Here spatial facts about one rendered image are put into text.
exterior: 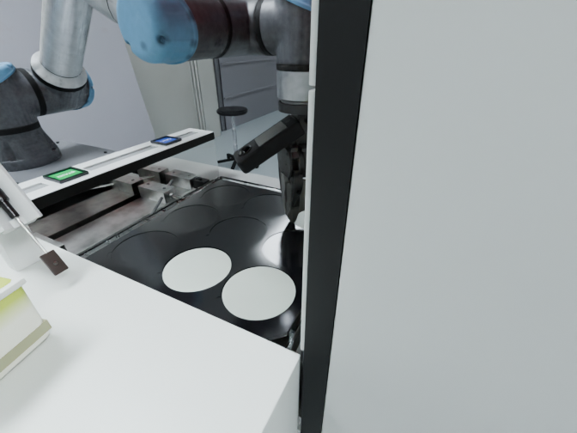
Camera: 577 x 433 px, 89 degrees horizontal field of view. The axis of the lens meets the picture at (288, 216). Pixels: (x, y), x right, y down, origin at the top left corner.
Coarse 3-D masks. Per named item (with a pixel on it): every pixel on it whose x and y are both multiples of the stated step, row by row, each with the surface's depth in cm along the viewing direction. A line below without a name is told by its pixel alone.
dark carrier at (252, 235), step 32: (224, 192) 66; (256, 192) 66; (160, 224) 54; (192, 224) 54; (224, 224) 54; (256, 224) 54; (288, 224) 54; (96, 256) 46; (128, 256) 46; (160, 256) 46; (256, 256) 46; (288, 256) 46; (160, 288) 40; (224, 320) 36; (256, 320) 36; (288, 320) 36
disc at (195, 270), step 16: (176, 256) 46; (192, 256) 46; (208, 256) 46; (224, 256) 46; (176, 272) 43; (192, 272) 43; (208, 272) 43; (224, 272) 43; (176, 288) 40; (192, 288) 40
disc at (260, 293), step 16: (240, 272) 43; (256, 272) 43; (272, 272) 43; (224, 288) 40; (240, 288) 40; (256, 288) 40; (272, 288) 40; (288, 288) 40; (224, 304) 38; (240, 304) 38; (256, 304) 38; (272, 304) 38; (288, 304) 38
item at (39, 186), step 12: (180, 132) 86; (192, 132) 88; (204, 132) 86; (144, 144) 76; (156, 144) 76; (108, 156) 68; (120, 156) 69; (132, 156) 68; (144, 156) 68; (84, 168) 63; (96, 168) 62; (108, 168) 62; (36, 180) 57; (48, 180) 57; (72, 180) 57; (36, 192) 52; (48, 192) 52
